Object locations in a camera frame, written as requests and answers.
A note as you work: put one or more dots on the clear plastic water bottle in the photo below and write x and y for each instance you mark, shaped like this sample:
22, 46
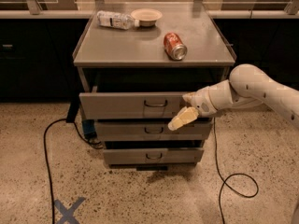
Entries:
116, 20

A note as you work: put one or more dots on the grey metal drawer cabinet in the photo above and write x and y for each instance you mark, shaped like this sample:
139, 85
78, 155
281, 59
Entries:
112, 60

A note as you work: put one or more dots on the beige paper bowl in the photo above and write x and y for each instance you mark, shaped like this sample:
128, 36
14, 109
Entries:
147, 17

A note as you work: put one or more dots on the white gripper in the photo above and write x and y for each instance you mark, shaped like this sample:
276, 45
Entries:
202, 101

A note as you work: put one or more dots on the blue tape cross mark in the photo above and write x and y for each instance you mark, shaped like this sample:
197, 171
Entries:
68, 213

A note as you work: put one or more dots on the grey top drawer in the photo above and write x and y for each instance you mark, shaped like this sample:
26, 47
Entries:
131, 105

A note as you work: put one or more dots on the red soda can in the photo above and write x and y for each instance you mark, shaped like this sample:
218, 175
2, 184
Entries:
174, 47

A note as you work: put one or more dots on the grey bottom drawer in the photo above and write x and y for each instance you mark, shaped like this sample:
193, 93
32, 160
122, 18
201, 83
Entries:
152, 156

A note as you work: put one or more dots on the dark counter with ledge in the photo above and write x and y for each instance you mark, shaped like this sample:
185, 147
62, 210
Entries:
36, 54

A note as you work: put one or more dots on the blue plug adapter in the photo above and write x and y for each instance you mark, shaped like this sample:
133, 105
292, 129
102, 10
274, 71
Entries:
88, 128

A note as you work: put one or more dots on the grey middle drawer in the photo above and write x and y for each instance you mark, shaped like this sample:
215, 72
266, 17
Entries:
149, 130

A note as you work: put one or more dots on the grey drawer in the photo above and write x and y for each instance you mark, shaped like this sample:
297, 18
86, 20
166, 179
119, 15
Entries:
152, 156
149, 130
131, 105

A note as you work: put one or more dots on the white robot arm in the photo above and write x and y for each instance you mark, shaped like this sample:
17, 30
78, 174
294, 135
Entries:
247, 86

